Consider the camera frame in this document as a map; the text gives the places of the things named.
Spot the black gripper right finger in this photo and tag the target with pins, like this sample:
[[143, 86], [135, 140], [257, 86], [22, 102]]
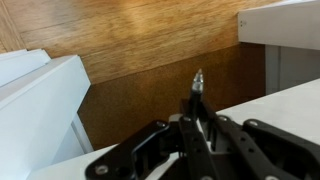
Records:
[[266, 150]]

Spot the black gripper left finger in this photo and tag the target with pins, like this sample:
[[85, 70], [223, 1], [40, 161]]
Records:
[[160, 150]]

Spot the black retractable pen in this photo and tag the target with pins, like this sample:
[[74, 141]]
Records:
[[196, 90]]

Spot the white cabinet panel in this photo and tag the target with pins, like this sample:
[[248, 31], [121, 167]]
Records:
[[283, 30]]

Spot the white shelf unit left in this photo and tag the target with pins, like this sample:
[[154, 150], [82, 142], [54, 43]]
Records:
[[36, 110]]

